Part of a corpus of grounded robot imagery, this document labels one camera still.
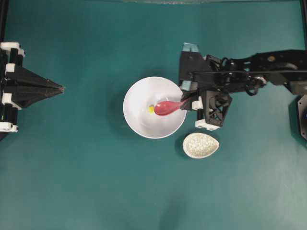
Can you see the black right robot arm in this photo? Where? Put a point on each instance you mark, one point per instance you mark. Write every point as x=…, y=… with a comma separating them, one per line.
x=286, y=68

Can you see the white round bowl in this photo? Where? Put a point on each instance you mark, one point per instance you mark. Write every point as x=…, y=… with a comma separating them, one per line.
x=149, y=92

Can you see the red plastic spoon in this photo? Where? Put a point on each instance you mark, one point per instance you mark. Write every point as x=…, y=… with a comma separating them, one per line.
x=167, y=107

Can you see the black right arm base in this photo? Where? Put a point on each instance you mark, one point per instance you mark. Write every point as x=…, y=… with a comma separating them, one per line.
x=298, y=119

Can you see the speckled egg-shaped dish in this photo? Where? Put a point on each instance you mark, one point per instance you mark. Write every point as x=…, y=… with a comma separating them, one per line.
x=200, y=145

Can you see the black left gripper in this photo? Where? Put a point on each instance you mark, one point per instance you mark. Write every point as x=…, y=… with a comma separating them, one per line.
x=19, y=87

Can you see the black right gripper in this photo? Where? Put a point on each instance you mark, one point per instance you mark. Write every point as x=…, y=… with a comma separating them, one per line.
x=198, y=81

